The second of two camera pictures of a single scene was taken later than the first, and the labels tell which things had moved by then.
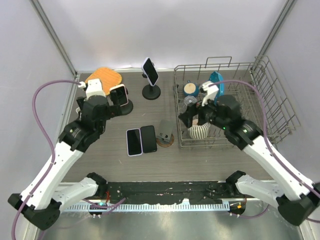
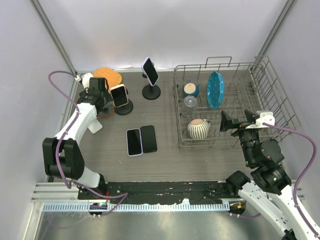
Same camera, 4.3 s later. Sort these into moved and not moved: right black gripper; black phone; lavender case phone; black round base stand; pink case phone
Moved: right black gripper
Not moved: black phone; lavender case phone; black round base stand; pink case phone
